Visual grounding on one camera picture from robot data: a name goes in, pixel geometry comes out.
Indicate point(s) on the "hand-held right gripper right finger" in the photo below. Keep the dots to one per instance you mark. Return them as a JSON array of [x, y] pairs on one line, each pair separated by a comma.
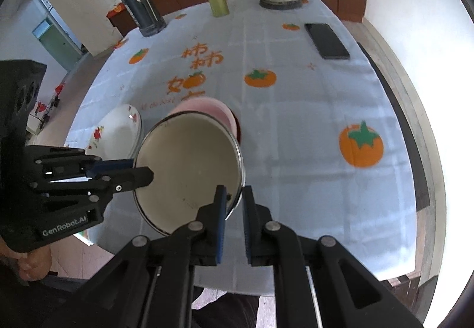
[[247, 230]]

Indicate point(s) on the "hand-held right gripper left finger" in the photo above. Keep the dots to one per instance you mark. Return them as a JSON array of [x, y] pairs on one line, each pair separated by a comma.
[[221, 226]]

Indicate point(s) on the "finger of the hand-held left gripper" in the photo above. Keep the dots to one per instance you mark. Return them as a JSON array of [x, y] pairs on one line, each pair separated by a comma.
[[111, 164], [140, 177]]

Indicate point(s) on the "white plate with red flowers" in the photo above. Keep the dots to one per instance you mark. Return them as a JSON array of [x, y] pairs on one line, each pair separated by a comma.
[[114, 135]]

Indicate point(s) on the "stainless steel bowl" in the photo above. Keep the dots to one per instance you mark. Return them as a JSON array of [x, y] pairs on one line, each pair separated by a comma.
[[185, 165]]

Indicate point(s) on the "red bowl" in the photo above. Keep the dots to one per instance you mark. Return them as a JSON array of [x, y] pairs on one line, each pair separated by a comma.
[[238, 130]]

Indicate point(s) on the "pink bowl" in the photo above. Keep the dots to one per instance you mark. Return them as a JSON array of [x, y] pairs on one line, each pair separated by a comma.
[[211, 105]]

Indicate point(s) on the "person's left hand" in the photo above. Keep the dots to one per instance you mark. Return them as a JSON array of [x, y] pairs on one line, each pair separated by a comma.
[[35, 265]]

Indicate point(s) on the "red chair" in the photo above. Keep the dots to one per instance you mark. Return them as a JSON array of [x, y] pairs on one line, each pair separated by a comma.
[[59, 93], [42, 109]]

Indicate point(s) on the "person's dark pants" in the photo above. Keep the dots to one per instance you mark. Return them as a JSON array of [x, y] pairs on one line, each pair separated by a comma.
[[226, 309]]

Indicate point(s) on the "green door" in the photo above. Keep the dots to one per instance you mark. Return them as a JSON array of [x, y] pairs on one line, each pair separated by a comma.
[[52, 37]]

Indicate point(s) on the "persimmon print tablecloth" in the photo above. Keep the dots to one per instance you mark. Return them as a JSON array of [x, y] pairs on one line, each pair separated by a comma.
[[296, 109]]

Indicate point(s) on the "dark transparent water bottle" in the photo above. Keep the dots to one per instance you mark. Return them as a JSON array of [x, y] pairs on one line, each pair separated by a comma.
[[142, 9]]

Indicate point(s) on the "black smartphone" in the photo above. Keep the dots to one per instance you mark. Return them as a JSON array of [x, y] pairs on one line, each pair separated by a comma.
[[327, 41]]

